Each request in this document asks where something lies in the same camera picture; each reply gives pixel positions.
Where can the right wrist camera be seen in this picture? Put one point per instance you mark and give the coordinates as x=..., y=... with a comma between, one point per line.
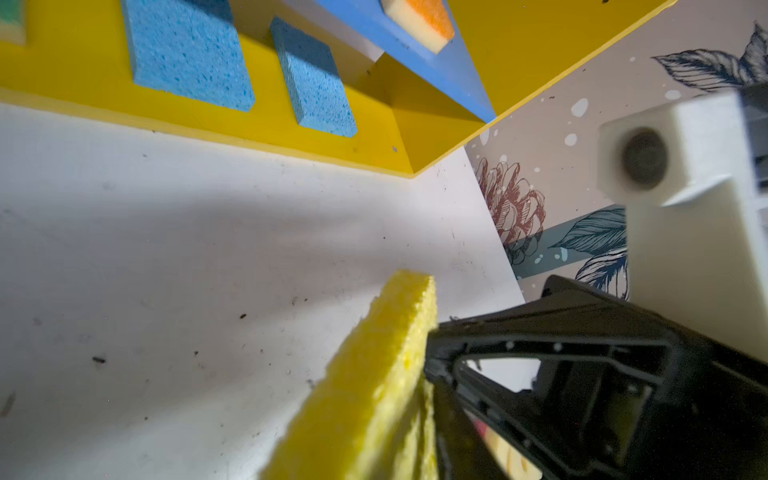
x=692, y=178

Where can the light green sponge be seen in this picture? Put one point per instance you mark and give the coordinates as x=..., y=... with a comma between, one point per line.
x=12, y=22

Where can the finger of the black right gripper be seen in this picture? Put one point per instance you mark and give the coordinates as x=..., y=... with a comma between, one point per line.
x=587, y=386

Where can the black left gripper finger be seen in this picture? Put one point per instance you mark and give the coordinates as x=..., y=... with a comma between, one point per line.
x=461, y=453

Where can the yellow shelf with coloured boards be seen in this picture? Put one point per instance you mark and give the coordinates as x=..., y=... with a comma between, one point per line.
x=389, y=86

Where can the orange sponge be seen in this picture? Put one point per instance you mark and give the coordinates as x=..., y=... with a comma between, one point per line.
x=426, y=21

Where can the yellow sponge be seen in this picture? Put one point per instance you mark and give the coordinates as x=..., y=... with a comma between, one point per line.
x=351, y=416

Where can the blue sponge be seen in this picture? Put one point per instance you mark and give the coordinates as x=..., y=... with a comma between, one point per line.
x=317, y=94
x=190, y=49

